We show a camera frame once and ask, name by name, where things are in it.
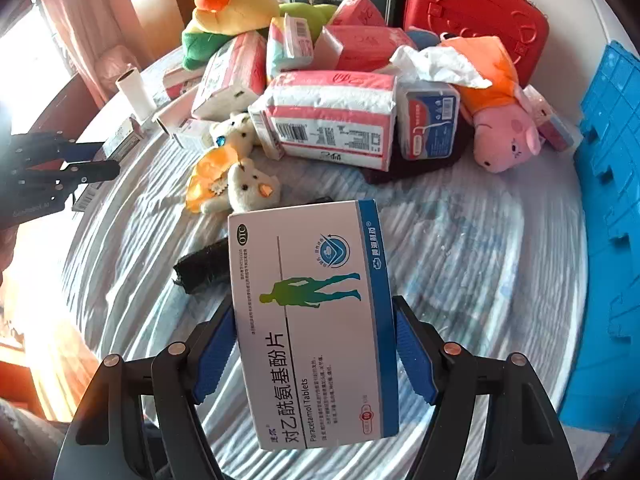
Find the blue white medicine box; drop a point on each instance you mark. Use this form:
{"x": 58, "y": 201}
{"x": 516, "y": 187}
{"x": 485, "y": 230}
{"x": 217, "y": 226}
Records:
{"x": 310, "y": 320}

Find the red plastic suitcase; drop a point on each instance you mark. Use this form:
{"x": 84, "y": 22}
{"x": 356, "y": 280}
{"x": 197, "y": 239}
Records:
{"x": 475, "y": 15}

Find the crumpled white tissue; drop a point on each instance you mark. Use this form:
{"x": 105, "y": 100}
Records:
{"x": 435, "y": 67}

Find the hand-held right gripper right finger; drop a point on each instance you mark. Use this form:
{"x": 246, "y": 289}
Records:
{"x": 415, "y": 355}

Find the blue plastic crate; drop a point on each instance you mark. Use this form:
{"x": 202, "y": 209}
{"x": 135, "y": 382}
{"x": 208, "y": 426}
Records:
{"x": 610, "y": 210}

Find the white bear plush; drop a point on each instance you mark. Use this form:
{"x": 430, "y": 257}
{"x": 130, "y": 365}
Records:
{"x": 252, "y": 185}
{"x": 240, "y": 127}

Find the yellow green plush toy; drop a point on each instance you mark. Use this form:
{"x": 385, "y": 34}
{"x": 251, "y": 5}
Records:
{"x": 235, "y": 10}

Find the dark cloth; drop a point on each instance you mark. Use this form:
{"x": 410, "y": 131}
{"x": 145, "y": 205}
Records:
{"x": 425, "y": 170}

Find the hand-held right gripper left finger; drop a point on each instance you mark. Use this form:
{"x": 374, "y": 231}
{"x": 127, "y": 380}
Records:
{"x": 215, "y": 355}

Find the pastel patterned tissue pack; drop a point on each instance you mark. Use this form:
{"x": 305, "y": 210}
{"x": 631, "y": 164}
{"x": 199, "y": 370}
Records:
{"x": 290, "y": 45}

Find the pink plastic bag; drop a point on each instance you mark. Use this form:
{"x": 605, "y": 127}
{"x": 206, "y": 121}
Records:
{"x": 115, "y": 67}

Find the black lint roller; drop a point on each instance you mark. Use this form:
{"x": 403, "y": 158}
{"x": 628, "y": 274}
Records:
{"x": 202, "y": 265}

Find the small pink white medicine box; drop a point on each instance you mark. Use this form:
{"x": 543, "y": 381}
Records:
{"x": 192, "y": 135}

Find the long white box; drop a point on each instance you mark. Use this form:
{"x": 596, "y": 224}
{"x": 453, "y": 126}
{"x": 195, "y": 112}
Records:
{"x": 175, "y": 112}

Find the pink curtain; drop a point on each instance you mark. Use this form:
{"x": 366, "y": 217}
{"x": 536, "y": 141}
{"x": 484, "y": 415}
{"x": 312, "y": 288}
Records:
{"x": 75, "y": 5}

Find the small pink blue pack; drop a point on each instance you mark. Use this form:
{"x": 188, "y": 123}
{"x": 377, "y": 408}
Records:
{"x": 555, "y": 120}

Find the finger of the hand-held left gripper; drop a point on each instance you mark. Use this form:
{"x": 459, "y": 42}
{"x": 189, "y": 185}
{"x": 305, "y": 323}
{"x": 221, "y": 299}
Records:
{"x": 85, "y": 151}
{"x": 95, "y": 170}

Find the pig plush in orange dress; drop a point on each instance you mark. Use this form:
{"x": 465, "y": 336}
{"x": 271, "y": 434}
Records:
{"x": 500, "y": 120}

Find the blue dental floss box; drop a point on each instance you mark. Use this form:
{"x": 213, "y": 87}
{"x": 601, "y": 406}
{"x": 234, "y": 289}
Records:
{"x": 427, "y": 120}

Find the blue round plush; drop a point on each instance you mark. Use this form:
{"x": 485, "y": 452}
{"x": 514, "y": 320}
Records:
{"x": 422, "y": 40}

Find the white roll with brown core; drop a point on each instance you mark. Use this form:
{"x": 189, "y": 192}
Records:
{"x": 136, "y": 92}

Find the large pink white tissue pack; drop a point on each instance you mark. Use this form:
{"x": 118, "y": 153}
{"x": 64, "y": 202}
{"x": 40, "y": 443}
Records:
{"x": 230, "y": 77}

